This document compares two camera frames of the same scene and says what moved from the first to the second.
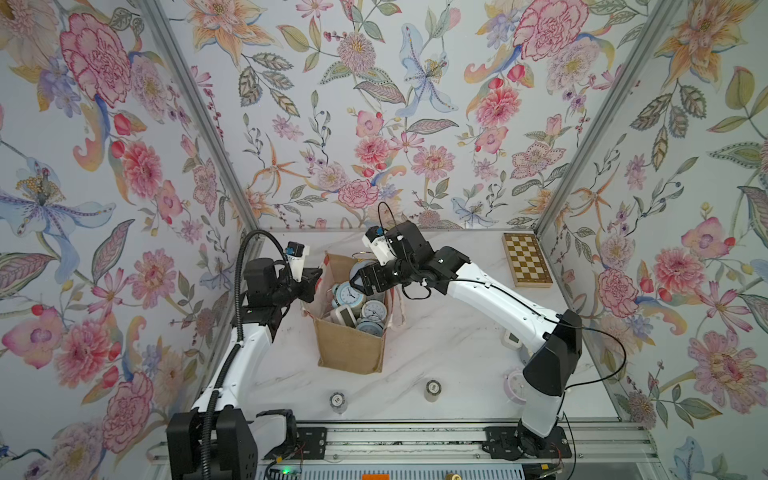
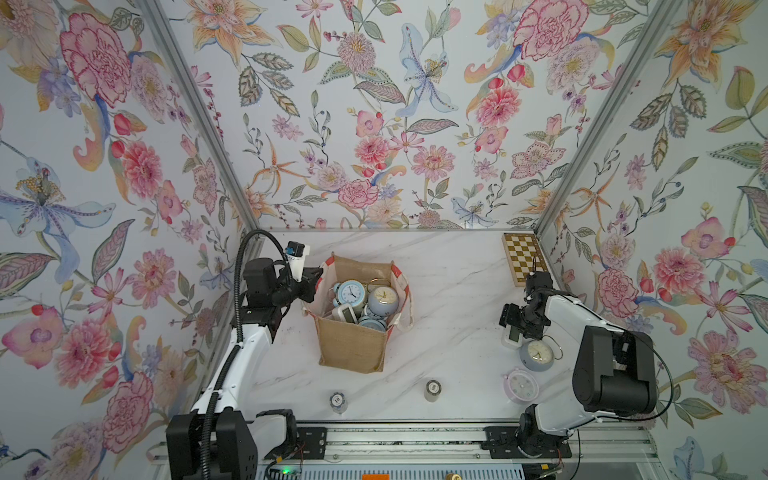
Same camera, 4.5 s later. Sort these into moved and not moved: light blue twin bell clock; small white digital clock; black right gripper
Moved: black right gripper
Not moved: small white digital clock; light blue twin bell clock
